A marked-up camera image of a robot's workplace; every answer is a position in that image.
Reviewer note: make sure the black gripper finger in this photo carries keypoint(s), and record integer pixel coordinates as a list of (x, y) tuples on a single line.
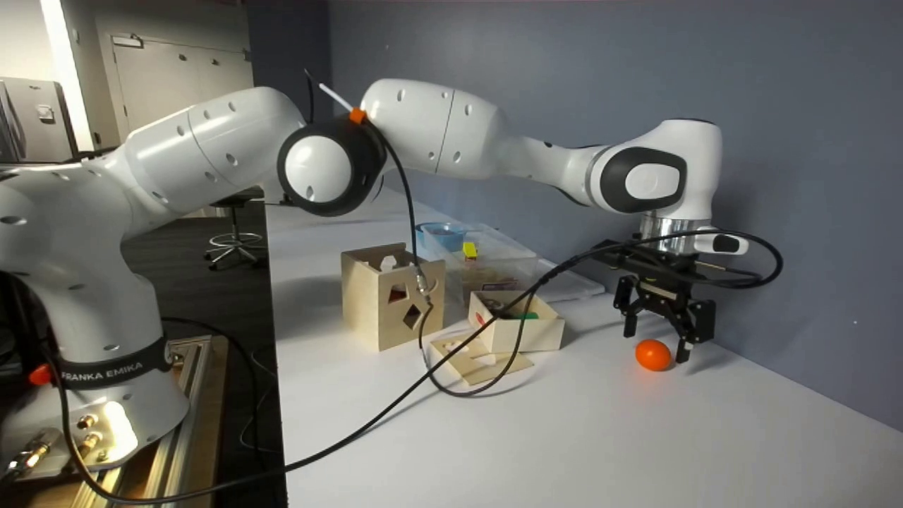
[(629, 322), (685, 340)]

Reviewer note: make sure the yellow block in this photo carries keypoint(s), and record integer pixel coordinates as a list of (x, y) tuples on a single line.
[(470, 250)]

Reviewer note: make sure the clear plastic bin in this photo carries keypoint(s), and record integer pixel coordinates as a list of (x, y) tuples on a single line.
[(505, 267)]

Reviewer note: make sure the orange ball block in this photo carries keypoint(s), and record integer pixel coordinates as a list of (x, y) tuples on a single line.
[(653, 354)]

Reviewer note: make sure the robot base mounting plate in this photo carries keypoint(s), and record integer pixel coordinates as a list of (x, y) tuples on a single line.
[(158, 440)]

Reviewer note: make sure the black office chair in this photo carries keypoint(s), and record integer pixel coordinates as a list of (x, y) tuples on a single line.
[(234, 244)]

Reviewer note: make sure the wooden shape sorter cube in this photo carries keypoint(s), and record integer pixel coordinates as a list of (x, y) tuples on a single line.
[(391, 298)]

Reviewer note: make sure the wooden box lid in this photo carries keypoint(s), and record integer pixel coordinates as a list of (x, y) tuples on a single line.
[(465, 363)]

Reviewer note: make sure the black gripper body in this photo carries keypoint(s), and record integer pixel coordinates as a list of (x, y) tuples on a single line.
[(661, 284)]

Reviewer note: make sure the small open wooden box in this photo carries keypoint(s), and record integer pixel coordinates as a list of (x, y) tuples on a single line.
[(515, 319)]

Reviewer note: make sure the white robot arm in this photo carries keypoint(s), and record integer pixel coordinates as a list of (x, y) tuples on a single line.
[(62, 223)]

